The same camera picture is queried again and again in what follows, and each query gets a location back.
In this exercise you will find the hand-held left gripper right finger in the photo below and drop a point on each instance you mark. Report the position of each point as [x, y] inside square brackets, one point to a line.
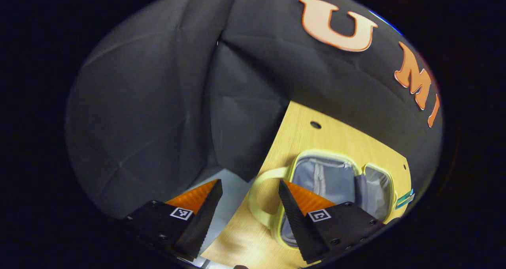
[294, 221]

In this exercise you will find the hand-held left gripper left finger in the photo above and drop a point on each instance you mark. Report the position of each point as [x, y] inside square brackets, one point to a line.
[205, 221]

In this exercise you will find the pale yellow small suitcase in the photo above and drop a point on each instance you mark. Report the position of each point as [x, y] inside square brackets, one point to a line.
[328, 174]

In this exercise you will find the light blue face mask sachet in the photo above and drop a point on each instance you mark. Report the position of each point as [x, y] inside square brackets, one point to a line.
[405, 200]

